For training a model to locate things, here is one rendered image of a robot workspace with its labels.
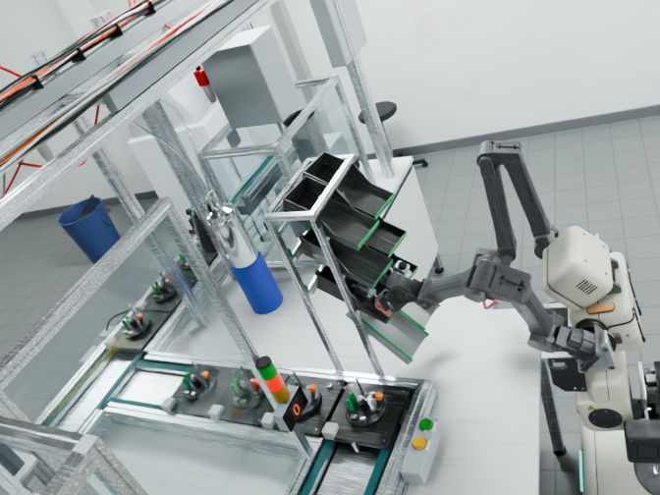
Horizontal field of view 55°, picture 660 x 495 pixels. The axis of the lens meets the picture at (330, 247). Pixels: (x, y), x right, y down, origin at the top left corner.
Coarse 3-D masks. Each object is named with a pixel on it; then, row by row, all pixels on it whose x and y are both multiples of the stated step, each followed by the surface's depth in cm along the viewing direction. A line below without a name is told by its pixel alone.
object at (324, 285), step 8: (320, 272) 216; (328, 272) 224; (320, 280) 217; (328, 280) 214; (352, 280) 224; (320, 288) 220; (328, 288) 217; (336, 288) 214; (376, 288) 222; (384, 288) 221; (336, 296) 218; (352, 296) 212; (360, 304) 213; (368, 304) 217; (368, 312) 213; (376, 312) 215; (384, 320) 211
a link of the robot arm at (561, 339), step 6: (552, 330) 176; (558, 330) 176; (564, 330) 175; (570, 330) 176; (552, 336) 176; (558, 336) 175; (564, 336) 175; (552, 342) 175; (558, 342) 175; (564, 342) 175; (558, 348) 178
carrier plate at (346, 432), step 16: (352, 384) 225; (368, 384) 223; (400, 400) 213; (336, 416) 216; (384, 416) 209; (400, 416) 208; (352, 432) 209; (368, 432) 206; (384, 432) 204; (384, 448) 201
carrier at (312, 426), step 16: (288, 384) 226; (304, 384) 231; (320, 384) 231; (336, 384) 228; (320, 400) 223; (336, 400) 223; (304, 416) 221; (320, 416) 219; (304, 432) 215; (320, 432) 213
